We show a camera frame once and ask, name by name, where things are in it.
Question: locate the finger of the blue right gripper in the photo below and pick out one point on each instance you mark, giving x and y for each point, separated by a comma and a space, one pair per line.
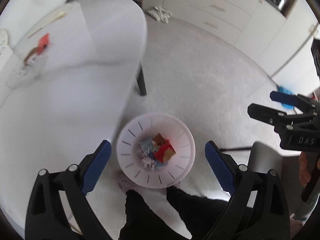
283, 98
271, 116

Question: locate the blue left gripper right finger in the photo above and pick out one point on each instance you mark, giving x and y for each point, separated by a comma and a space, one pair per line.
222, 165

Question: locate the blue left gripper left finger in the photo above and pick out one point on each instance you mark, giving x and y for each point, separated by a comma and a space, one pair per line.
93, 165

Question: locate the red snack packet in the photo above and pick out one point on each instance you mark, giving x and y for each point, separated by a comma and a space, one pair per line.
43, 43

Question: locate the white round trash bin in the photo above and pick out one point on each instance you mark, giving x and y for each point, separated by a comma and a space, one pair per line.
148, 126

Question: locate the blue broom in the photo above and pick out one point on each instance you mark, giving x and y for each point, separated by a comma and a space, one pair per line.
300, 77

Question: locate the grey crumpled foil wrapper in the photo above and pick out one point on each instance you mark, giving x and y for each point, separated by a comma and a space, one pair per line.
148, 163

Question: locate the light blue wrapper in bin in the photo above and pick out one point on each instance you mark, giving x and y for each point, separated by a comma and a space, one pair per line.
146, 147

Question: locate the brown yellow crumpled wrapper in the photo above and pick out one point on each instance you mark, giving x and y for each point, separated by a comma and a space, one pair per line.
159, 140

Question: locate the black table leg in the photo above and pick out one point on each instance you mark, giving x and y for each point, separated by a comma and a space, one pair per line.
141, 82

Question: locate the beige drawer cabinet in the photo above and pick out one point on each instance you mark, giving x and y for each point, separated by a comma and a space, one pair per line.
245, 24

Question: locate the brown printed crumpled wrapper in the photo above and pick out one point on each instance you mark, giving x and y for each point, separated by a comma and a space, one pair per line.
31, 57

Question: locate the white cloth bag on floor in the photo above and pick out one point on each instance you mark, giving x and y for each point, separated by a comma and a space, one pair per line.
159, 14

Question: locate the white paper sheets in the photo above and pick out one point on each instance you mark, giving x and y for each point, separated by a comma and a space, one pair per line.
47, 20

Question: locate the white round wall clock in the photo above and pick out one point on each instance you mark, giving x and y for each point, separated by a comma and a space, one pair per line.
4, 40

